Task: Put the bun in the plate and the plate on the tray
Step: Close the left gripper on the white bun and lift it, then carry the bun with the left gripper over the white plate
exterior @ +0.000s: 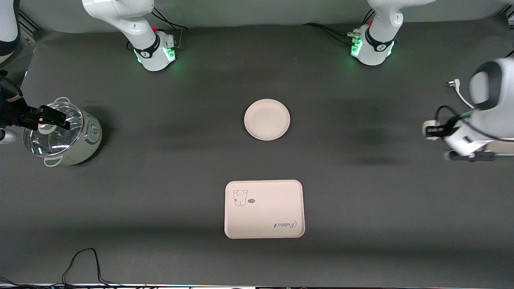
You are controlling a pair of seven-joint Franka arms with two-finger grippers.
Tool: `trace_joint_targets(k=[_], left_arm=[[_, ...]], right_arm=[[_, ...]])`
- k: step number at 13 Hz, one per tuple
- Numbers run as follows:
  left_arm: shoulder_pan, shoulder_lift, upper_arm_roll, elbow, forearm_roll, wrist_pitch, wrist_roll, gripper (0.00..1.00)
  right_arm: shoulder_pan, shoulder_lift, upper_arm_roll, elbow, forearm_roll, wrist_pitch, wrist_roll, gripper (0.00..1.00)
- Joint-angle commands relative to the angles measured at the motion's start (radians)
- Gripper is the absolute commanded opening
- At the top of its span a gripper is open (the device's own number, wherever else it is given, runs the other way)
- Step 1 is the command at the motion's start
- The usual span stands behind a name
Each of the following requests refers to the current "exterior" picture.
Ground round beige plate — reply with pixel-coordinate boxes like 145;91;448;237
244;99;290;141

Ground beige tray with rabbit print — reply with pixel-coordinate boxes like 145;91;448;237
224;180;306;239

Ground glass pot lid with knob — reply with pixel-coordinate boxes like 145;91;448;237
23;102;84;157

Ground pale green electric pot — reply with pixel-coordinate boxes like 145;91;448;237
23;97;103;167

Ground dark grey table mat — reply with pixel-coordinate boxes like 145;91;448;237
0;16;514;287

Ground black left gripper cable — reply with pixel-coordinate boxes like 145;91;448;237
436;105;475;129

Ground white toaster cable with plug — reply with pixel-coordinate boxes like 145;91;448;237
447;79;476;109

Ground black looped floor cable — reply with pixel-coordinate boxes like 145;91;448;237
0;248;133;289

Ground black right arm base cables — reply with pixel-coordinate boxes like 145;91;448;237
151;8;189;51

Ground black arm base cables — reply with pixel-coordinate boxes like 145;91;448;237
302;22;362;45
151;8;189;51

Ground black left arm base cables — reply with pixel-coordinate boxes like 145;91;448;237
302;22;362;45

